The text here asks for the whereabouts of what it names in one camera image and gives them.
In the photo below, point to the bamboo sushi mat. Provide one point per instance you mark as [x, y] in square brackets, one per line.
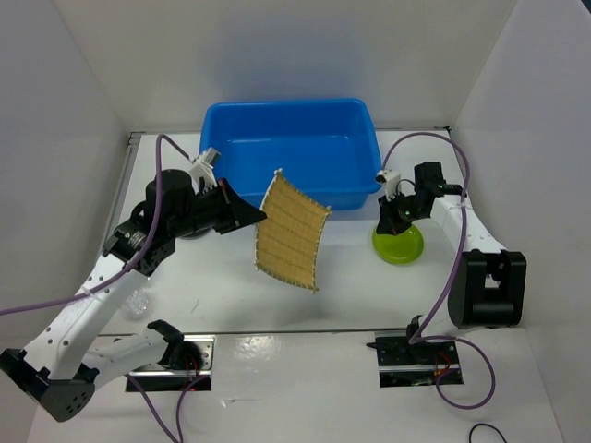
[287, 242]

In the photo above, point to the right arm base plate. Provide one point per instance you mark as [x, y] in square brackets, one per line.
[401, 365]

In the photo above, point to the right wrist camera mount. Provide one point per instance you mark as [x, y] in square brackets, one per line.
[389, 181]

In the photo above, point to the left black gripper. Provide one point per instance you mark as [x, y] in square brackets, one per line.
[235, 210]

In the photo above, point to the blue plastic bin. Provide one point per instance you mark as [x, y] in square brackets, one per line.
[326, 148]

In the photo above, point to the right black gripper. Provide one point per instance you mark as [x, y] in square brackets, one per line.
[389, 222]

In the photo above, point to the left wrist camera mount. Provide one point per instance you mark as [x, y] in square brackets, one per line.
[202, 170]

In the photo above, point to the green round plate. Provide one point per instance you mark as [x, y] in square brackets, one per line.
[398, 249]

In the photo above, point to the black round plate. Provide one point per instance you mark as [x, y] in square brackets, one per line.
[194, 233]

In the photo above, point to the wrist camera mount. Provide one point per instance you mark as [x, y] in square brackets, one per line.
[202, 170]
[389, 181]

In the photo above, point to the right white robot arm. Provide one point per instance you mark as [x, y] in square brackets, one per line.
[486, 286]

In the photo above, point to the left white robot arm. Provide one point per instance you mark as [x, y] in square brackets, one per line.
[61, 369]

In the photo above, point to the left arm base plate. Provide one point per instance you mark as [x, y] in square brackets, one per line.
[156, 378]

